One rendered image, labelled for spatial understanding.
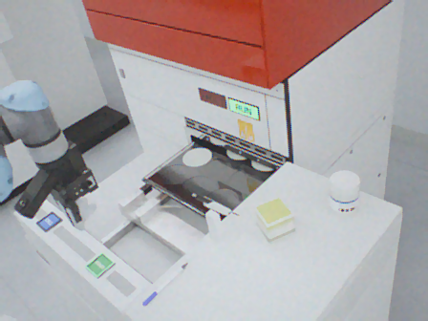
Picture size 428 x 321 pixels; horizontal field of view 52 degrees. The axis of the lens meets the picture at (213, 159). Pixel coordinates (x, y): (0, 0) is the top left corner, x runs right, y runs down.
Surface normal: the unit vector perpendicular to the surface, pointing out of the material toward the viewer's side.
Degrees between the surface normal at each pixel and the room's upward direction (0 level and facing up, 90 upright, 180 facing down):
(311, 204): 0
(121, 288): 0
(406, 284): 0
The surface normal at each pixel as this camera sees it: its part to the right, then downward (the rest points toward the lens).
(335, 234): -0.16, -0.78
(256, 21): -0.68, 0.54
